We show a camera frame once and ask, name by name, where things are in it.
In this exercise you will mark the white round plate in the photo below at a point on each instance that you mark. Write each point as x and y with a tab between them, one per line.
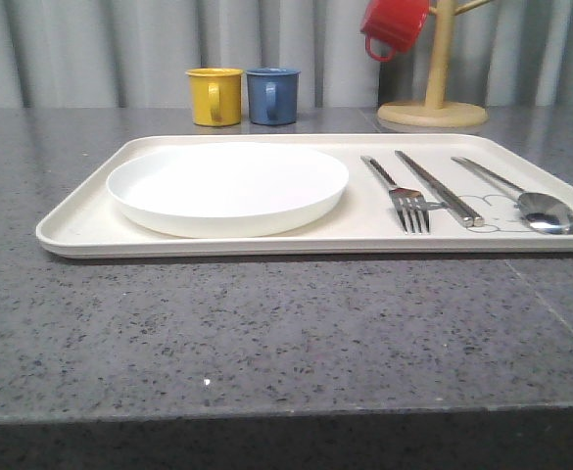
228	190

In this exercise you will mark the silver metal fork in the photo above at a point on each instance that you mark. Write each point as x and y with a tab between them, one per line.
410	205

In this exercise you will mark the silver metal spoon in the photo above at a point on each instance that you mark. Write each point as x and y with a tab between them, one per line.
542	212

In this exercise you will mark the cream rabbit print tray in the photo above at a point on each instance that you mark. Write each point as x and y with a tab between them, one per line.
88	223

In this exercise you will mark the blue enamel mug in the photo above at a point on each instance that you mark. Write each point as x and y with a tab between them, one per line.
272	95

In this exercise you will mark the yellow enamel mug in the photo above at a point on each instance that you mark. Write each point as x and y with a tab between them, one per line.
216	96

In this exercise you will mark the wooden mug tree stand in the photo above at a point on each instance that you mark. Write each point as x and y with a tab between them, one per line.
435	110

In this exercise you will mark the red enamel mug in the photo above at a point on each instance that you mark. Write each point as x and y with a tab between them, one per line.
396	23

